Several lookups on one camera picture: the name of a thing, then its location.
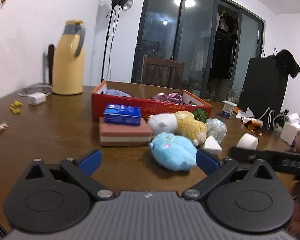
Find blue plush toy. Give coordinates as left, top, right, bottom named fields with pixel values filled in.
left=149, top=132, right=197, bottom=172

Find yellow white plush toy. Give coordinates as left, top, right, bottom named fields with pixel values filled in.
left=147, top=111, right=207, bottom=146

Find blue tissue pack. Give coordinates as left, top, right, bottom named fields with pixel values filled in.
left=103, top=103, right=142, bottom=126

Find purple satin scrunchie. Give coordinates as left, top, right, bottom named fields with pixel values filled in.
left=152, top=93, right=174, bottom=102
left=167, top=92, right=183, bottom=104

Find lavender knitted cloth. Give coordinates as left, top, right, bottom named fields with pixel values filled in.
left=100, top=89, right=131, bottom=98

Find white wedge sponge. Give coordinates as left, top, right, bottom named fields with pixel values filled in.
left=202, top=135, right=223, bottom=156

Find pink layered sponge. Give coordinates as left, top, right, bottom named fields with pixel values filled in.
left=99, top=117, right=153, bottom=147

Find clear bubble wrap ball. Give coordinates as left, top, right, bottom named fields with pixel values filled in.
left=205, top=118, right=227, bottom=144

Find white tissue pack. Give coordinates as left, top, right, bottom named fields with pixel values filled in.
left=280, top=113, right=300, bottom=148

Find white cylinder sponge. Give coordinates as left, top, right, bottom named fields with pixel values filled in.
left=236, top=133, right=258, bottom=150

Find green pumpkin toy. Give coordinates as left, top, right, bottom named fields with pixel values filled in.
left=193, top=108, right=208, bottom=123

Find small white blue carton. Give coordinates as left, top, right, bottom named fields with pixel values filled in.
left=222, top=100, right=237, bottom=119

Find orange white object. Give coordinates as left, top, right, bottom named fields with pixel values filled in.
left=234, top=106, right=263, bottom=137

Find glass vase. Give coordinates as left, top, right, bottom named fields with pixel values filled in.
left=228, top=88, right=242, bottom=104

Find black monitor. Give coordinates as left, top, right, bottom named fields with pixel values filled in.
left=238, top=57, right=289, bottom=119

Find red cardboard box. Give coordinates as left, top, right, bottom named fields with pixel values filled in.
left=91, top=81, right=212, bottom=121

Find yellow thermos jug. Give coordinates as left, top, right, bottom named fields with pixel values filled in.
left=52, top=20, right=85, bottom=95

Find yellow petal crumbs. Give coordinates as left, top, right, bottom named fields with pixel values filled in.
left=9, top=100, right=24, bottom=114

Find pink fallen petal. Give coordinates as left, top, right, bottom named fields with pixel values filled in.
left=0, top=122, right=8, bottom=132

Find dark wooden chair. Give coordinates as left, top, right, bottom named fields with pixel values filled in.
left=141, top=55, right=185, bottom=89

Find black garment on monitor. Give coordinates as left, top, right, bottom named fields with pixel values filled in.
left=276, top=49, right=300, bottom=79

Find studio light on stand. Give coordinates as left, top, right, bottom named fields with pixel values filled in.
left=101, top=0, right=134, bottom=82

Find white cable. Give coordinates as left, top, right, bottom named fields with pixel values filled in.
left=258, top=107, right=289, bottom=133

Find white charger with cable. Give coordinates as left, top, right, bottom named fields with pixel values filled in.
left=17, top=83, right=52, bottom=106

